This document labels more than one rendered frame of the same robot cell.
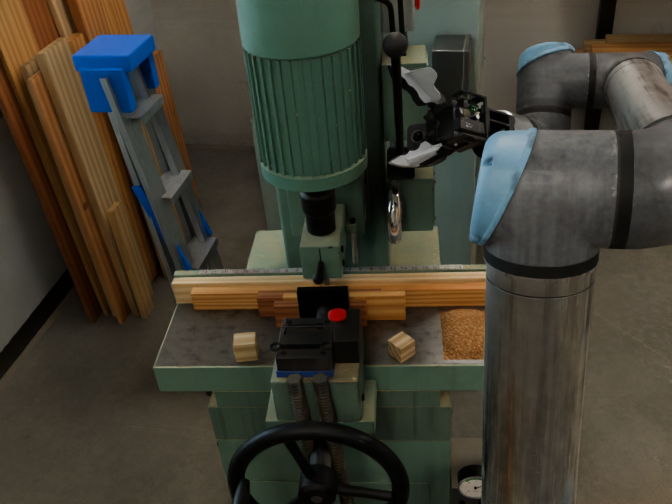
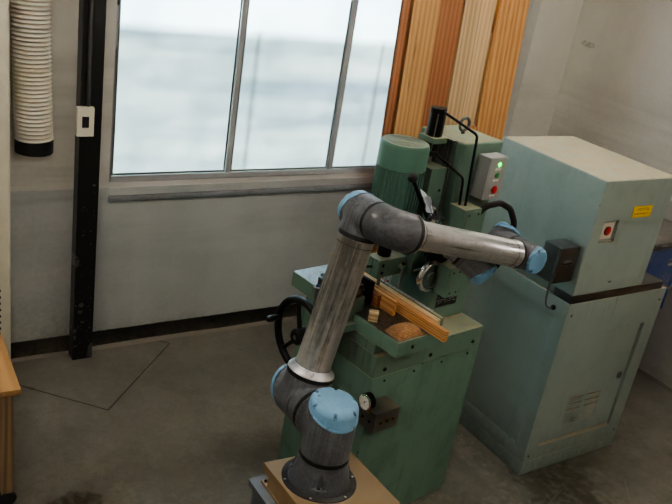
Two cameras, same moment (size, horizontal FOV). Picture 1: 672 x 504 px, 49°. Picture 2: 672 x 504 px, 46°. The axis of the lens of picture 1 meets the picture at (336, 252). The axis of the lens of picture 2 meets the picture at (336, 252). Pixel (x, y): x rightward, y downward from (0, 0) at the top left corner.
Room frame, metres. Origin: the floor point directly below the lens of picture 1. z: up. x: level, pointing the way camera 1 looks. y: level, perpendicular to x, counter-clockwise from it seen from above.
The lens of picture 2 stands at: (-1.08, -1.56, 2.17)
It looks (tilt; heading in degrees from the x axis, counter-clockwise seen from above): 23 degrees down; 40
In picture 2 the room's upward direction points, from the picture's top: 10 degrees clockwise
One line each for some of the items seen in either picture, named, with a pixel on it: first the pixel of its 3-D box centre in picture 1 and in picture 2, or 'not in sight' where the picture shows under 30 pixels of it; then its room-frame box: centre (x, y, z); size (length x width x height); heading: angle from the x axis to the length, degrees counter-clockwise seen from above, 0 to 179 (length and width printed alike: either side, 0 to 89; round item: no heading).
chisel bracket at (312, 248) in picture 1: (325, 243); (385, 265); (1.10, 0.02, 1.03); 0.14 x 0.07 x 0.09; 173
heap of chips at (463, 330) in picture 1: (466, 328); (404, 328); (0.97, -0.21, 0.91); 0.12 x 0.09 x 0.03; 173
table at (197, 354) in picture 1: (326, 356); (352, 309); (0.98, 0.03, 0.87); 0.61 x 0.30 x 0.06; 83
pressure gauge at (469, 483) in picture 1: (474, 482); (367, 402); (0.84, -0.21, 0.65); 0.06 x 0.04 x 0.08; 83
